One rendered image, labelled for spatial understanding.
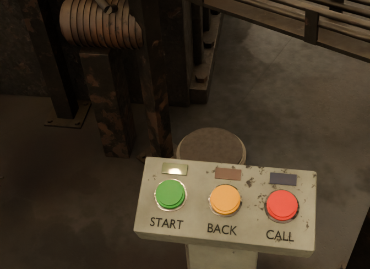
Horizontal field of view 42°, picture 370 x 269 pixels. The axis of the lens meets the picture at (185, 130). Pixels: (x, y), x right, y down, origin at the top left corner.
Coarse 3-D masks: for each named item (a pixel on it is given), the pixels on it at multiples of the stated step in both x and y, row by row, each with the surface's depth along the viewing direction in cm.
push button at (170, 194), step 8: (160, 184) 66; (168, 184) 66; (176, 184) 66; (160, 192) 65; (168, 192) 65; (176, 192) 65; (184, 192) 65; (160, 200) 65; (168, 200) 65; (176, 200) 65; (168, 208) 65
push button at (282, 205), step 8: (280, 192) 64; (288, 192) 64; (272, 200) 63; (280, 200) 63; (288, 200) 63; (296, 200) 63; (272, 208) 63; (280, 208) 63; (288, 208) 63; (296, 208) 63; (272, 216) 63; (280, 216) 62; (288, 216) 63
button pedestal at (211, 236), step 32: (160, 160) 68; (192, 192) 66; (256, 192) 65; (160, 224) 65; (192, 224) 64; (224, 224) 64; (256, 224) 63; (288, 224) 63; (192, 256) 70; (224, 256) 69; (256, 256) 68
